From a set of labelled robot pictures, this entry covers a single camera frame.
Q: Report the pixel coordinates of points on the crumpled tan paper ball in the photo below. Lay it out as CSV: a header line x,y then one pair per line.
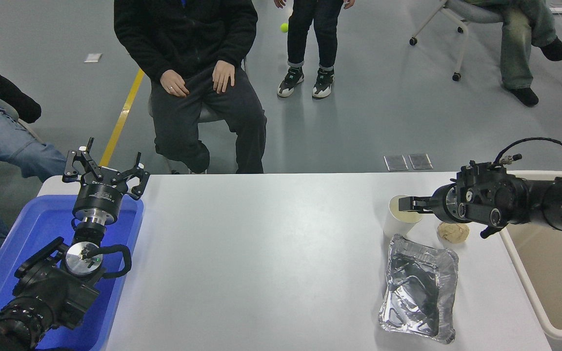
x,y
453,232

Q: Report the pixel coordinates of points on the large pale plastic bin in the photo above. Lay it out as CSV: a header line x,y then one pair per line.
x,y
554,282

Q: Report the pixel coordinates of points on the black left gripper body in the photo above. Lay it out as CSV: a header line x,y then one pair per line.
x,y
98,197

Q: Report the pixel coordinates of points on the white paper cup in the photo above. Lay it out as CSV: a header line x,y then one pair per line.
x,y
398,225

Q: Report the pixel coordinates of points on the person's right hand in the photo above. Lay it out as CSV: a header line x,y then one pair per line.
x,y
173,84
280,3

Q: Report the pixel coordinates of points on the grey metal floor plate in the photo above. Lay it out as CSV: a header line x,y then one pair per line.
x,y
396,163
420,161

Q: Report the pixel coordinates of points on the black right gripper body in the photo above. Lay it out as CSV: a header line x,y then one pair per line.
x,y
442,204

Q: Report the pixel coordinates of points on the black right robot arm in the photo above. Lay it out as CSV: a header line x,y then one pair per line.
x,y
554,204

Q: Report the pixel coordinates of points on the person's left hand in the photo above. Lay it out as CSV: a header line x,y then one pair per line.
x,y
349,3
223,75

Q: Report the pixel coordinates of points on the crumpled foil tray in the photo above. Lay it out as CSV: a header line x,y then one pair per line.
x,y
417,292

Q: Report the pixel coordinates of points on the blue plastic tray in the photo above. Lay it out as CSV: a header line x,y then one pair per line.
x,y
42,224

